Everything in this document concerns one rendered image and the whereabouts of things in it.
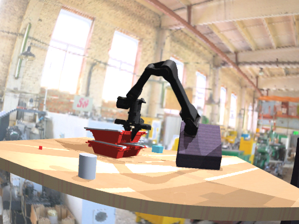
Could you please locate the red plastic tray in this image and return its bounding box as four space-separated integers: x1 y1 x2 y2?
86 140 143 159

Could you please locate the small teal block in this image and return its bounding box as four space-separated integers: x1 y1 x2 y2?
152 146 163 153

